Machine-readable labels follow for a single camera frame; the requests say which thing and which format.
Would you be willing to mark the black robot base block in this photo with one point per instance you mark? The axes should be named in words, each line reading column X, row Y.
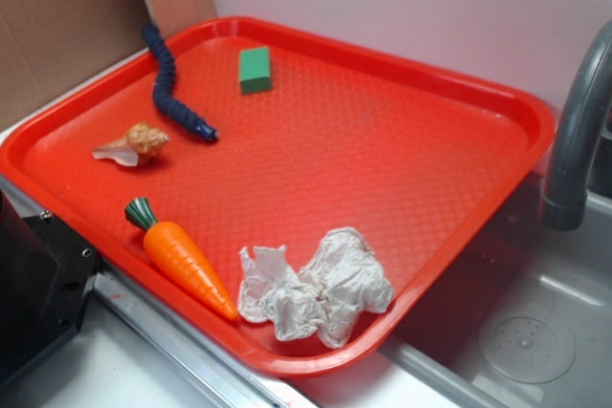
column 47, row 273

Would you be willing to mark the green rectangular block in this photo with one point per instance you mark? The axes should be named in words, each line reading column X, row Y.
column 255, row 70

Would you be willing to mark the red plastic tray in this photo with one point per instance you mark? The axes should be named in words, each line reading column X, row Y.
column 414, row 157

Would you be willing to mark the crumpled white paper towel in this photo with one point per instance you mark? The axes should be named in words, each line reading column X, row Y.
column 326, row 297

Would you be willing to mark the orange toy carrot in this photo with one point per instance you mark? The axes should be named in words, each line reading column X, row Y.
column 169, row 247

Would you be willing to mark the tan plastic seashell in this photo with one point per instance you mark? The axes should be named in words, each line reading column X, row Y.
column 137, row 147

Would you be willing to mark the dark blue flexible tube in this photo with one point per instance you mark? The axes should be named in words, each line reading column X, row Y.
column 163, row 89

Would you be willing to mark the grey plastic sink basin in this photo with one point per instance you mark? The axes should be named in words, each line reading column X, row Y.
column 522, row 317

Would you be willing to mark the grey sink faucet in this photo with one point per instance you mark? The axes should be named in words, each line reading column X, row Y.
column 580, row 159

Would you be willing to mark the brown cardboard panel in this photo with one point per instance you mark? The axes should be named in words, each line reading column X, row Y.
column 49, row 47

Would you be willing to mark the silver metal rail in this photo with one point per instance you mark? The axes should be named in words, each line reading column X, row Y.
column 223, row 380

